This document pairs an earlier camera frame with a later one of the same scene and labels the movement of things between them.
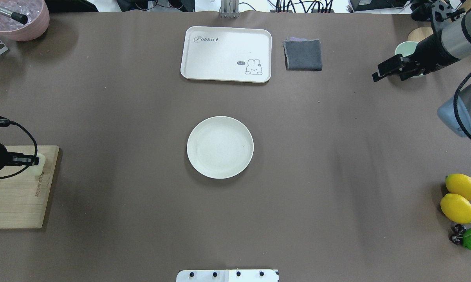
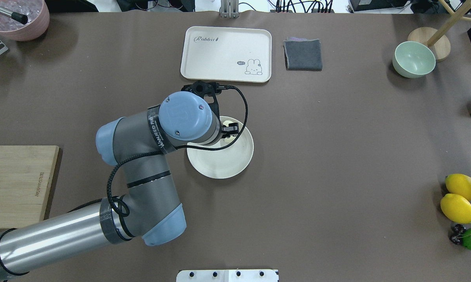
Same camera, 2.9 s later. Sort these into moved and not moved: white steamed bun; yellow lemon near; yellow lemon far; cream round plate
Moved: white steamed bun
Not moved: cream round plate; yellow lemon far; yellow lemon near
